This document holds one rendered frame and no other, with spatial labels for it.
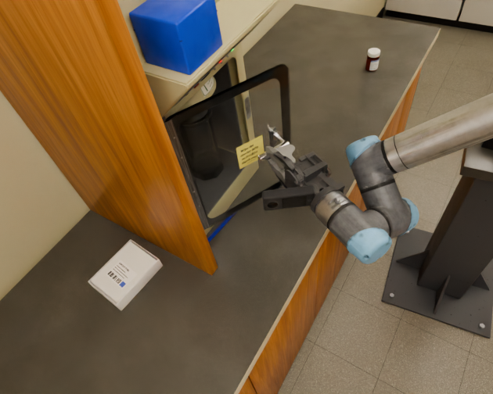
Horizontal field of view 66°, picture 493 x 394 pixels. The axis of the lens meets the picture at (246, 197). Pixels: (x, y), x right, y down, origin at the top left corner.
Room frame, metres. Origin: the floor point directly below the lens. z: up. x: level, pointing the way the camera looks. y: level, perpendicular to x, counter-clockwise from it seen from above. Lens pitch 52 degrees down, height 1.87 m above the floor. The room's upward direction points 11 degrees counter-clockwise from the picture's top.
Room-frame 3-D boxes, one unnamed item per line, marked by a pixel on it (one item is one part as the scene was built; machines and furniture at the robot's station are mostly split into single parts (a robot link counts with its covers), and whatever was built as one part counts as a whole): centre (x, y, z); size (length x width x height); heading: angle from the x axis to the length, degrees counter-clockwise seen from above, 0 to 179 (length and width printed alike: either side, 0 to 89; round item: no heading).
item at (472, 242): (0.74, -0.89, 0.45); 0.48 x 0.48 x 0.90; 57
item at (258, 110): (0.67, 0.00, 1.19); 0.30 x 0.01 x 0.40; 113
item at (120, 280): (0.53, 0.37, 0.96); 0.16 x 0.12 x 0.04; 135
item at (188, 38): (0.63, 0.06, 1.56); 0.10 x 0.10 x 0.09; 50
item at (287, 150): (0.63, -0.11, 1.22); 0.09 x 0.06 x 0.03; 24
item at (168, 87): (0.69, 0.00, 1.46); 0.32 x 0.11 x 0.10; 140
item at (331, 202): (0.45, -0.18, 1.20); 0.08 x 0.05 x 0.08; 113
